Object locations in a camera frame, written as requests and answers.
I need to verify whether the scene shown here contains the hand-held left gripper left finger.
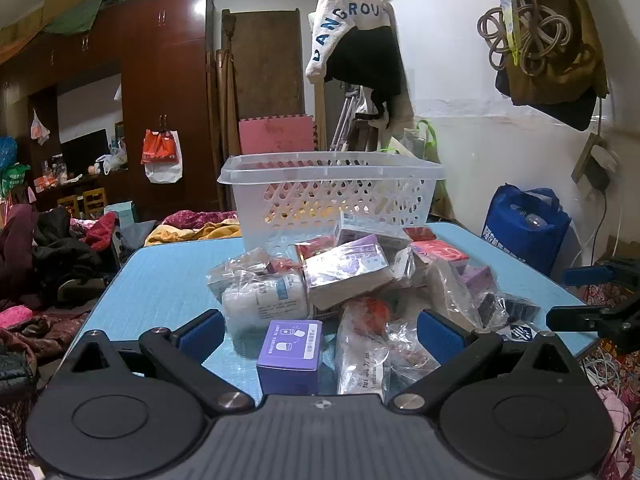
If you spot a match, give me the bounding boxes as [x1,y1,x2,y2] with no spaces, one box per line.
[59,308,256,417]

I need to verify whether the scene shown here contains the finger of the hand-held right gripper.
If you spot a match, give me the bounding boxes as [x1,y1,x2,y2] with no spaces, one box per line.
[562,258,632,288]
[546,304,617,334]

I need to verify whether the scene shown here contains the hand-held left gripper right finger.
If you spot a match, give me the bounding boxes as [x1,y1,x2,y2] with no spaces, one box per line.
[387,308,588,417]

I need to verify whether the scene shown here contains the clear plastic basket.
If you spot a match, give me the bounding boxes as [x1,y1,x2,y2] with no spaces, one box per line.
[216,152,446,257]

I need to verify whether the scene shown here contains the clear bag with white item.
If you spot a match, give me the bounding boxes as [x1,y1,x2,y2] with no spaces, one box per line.
[420,259,482,332]

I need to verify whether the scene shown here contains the bagged dark item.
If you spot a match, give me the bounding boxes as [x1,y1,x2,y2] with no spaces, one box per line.
[477,291,542,330]

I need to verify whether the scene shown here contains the bagged white medicine bottle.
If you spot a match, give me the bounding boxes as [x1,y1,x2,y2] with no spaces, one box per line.
[220,269,311,337]

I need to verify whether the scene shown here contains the light purple box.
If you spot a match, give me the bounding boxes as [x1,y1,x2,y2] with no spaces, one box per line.
[457,265,497,302]

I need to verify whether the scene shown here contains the clear bag with red item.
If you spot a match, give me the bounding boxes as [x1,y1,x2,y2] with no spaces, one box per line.
[206,254,302,302]

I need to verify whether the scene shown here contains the blue tote bag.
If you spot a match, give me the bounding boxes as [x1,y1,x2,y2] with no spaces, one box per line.
[481,184,572,281]

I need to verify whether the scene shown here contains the bagged white printed packet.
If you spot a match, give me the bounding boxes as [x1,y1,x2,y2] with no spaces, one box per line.
[335,320,442,402]

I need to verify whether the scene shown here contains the small purple box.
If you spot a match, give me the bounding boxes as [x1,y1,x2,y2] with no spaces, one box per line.
[256,319,324,396]

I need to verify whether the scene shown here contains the yellow blanket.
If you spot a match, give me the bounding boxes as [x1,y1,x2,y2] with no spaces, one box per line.
[144,219,244,247]

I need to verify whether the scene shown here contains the bagged silver purple box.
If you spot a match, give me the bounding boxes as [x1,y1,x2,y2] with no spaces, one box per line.
[300,235,416,311]

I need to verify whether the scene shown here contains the dark purple box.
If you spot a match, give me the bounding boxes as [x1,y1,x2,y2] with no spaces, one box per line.
[339,214,412,252]

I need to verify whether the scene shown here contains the small red box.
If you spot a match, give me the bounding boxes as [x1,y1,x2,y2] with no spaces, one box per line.
[294,236,337,262]

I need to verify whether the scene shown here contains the teal box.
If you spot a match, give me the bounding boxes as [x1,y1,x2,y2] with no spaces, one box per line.
[103,201,137,227]

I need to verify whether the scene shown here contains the yellow stool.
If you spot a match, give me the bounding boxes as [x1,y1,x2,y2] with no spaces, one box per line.
[56,187,109,219]

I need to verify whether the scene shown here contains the pile of clothes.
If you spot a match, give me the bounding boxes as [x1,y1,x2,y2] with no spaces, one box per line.
[0,204,127,313]

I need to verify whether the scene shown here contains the red and white plastic bag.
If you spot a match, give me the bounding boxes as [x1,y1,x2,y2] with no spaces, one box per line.
[140,128,182,184]

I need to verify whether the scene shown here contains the green shopping bag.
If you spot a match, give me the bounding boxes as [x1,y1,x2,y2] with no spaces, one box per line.
[414,119,452,217]

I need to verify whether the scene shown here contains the brown hanging bag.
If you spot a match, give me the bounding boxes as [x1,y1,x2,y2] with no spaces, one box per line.
[494,0,610,132]

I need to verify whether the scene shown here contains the pink foam mat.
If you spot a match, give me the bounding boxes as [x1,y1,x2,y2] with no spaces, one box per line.
[238,115,317,157]

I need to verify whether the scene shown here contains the black television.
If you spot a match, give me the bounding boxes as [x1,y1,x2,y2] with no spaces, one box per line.
[60,128,110,172]

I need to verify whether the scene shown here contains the metal crutches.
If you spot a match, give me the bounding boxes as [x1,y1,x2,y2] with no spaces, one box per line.
[329,85,368,153]

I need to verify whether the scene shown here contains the small hanging plastic bag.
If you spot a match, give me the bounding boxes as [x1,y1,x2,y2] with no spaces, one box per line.
[30,109,51,147]

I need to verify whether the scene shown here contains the brown wooden wardrobe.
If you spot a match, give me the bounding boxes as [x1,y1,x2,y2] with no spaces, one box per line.
[0,0,224,222]

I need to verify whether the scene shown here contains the wooden board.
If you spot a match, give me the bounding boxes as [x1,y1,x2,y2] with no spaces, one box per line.
[221,8,307,157]

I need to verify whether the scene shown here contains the black garment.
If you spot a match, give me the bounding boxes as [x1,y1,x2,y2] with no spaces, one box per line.
[324,26,404,100]

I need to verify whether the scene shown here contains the white hoodie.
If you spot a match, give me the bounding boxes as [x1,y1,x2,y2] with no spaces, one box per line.
[305,0,417,132]

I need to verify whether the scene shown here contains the green cloth bundle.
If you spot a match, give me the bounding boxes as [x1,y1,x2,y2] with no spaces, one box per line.
[42,0,172,36]

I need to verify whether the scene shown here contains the tangle of cables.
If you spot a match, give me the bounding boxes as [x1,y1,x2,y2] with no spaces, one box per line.
[582,344,628,393]

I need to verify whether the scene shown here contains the coiled rope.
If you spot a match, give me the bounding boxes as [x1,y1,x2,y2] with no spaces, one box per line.
[476,0,570,79]

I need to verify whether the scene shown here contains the yellow-green strap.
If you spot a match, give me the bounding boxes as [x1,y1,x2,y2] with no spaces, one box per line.
[491,0,524,67]

